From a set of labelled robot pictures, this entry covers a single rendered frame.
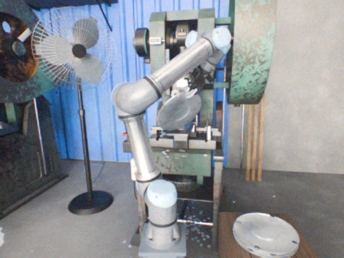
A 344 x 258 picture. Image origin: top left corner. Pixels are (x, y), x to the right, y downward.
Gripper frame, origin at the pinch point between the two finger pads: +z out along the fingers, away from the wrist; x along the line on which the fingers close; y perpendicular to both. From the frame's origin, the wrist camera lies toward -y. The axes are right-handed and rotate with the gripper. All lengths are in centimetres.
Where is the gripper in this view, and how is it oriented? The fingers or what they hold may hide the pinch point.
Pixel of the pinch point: (188, 95)
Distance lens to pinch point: 128.2
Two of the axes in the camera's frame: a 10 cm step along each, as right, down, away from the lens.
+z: -4.6, 5.8, 6.7
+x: 4.8, 8.0, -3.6
